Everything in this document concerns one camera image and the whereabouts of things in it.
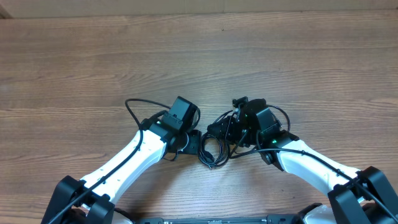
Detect black USB cable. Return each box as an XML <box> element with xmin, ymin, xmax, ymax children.
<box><xmin>198</xmin><ymin>110</ymin><xmax>237</xmax><ymax>170</ymax></box>

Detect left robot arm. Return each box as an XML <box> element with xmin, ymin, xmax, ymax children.
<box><xmin>42</xmin><ymin>96</ymin><xmax>200</xmax><ymax>223</ymax></box>

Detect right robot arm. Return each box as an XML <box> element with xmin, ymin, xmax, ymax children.
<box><xmin>207</xmin><ymin>97</ymin><xmax>397</xmax><ymax>223</ymax></box>

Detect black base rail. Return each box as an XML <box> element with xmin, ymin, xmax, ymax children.
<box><xmin>114</xmin><ymin>203</ymin><xmax>324</xmax><ymax>224</ymax></box>

